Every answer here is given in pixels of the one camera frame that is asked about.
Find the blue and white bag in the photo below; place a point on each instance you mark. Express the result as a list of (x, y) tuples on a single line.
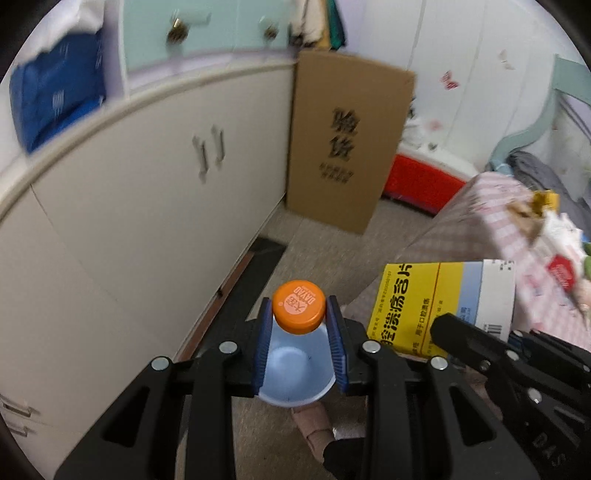
[(58, 78)]

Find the hanging clothes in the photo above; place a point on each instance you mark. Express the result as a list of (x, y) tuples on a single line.
[(316, 24)]

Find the yellow medicine box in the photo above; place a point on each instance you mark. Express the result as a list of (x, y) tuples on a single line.
[(412, 295)]

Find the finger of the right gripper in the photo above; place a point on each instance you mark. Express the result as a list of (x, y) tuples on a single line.
[(553, 356), (467, 343)]

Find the orange cap plastic bottle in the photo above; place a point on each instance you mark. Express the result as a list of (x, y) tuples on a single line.
[(299, 307)]

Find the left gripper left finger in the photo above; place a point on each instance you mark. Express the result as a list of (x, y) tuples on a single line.
[(168, 403)]

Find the tall cardboard box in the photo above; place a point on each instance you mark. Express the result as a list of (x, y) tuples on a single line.
[(349, 114)]

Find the white cabinet with handles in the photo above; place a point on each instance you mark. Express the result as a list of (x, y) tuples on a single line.
[(117, 237)]

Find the yellow paper bag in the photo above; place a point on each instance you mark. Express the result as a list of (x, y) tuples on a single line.
[(545, 200)]

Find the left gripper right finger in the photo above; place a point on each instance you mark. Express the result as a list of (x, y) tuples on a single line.
[(424, 420)]

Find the mint green drawer unit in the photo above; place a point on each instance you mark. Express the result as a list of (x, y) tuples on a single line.
[(157, 31)]

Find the pink checkered bed sheet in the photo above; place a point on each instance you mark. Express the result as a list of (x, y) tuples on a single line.
[(476, 225)]

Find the teal bed frame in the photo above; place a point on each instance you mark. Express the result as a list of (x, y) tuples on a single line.
[(568, 78)]

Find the red storage box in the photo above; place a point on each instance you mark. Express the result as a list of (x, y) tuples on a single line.
[(427, 180)]

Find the grey folded blanket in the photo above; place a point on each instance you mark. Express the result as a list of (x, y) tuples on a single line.
[(536, 175)]

